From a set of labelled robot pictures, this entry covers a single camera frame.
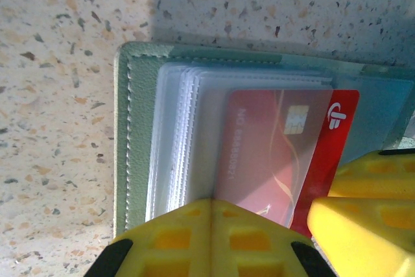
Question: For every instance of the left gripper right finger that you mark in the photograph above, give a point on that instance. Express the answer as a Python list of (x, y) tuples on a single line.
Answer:
[(253, 248)]

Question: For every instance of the red credit card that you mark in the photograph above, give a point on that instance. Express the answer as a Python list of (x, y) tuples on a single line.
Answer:
[(266, 147)]

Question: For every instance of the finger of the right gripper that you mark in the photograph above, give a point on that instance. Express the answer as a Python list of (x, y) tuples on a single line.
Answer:
[(376, 176), (363, 235)]

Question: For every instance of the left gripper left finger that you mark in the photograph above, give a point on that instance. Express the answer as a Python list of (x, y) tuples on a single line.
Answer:
[(175, 244)]

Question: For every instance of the green card holder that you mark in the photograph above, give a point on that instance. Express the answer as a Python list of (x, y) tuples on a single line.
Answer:
[(136, 127)]

